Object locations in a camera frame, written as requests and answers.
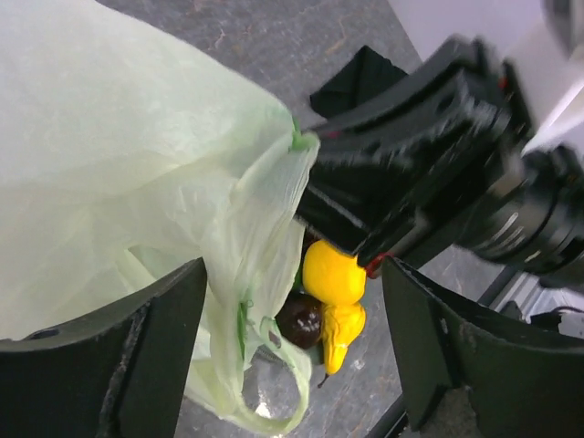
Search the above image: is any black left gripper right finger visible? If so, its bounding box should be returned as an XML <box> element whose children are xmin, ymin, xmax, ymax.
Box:
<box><xmin>381</xmin><ymin>258</ymin><xmax>583</xmax><ymax>437</ymax></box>

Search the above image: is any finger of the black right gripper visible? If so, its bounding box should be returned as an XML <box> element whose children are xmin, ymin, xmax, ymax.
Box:
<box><xmin>309</xmin><ymin>63</ymin><xmax>497</xmax><ymax>183</ymax></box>
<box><xmin>297</xmin><ymin>172</ymin><xmax>438</xmax><ymax>263</ymax></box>

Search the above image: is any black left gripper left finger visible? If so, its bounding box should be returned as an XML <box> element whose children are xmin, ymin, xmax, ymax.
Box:
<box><xmin>1</xmin><ymin>259</ymin><xmax>207</xmax><ymax>437</ymax></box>

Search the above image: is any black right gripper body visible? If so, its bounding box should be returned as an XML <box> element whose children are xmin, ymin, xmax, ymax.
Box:
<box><xmin>355</xmin><ymin>36</ymin><xmax>584</xmax><ymax>275</ymax></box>

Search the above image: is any yellow lemon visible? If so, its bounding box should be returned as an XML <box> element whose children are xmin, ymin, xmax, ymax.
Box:
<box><xmin>302</xmin><ymin>240</ymin><xmax>367</xmax><ymax>306</ymax></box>

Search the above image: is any light green plastic bag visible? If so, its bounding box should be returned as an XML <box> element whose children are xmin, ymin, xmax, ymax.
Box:
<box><xmin>1</xmin><ymin>1</ymin><xmax>320</xmax><ymax>436</ymax></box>

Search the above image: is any yellow pear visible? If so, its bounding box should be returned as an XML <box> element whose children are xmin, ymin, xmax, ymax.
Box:
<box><xmin>318</xmin><ymin>302</ymin><xmax>367</xmax><ymax>388</ymax></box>

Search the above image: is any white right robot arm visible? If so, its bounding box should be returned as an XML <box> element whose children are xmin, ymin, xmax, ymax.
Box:
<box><xmin>297</xmin><ymin>1</ymin><xmax>583</xmax><ymax>287</ymax></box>

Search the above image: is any black folded cloth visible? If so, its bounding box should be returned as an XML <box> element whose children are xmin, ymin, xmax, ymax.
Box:
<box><xmin>309</xmin><ymin>46</ymin><xmax>408</xmax><ymax>119</ymax></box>

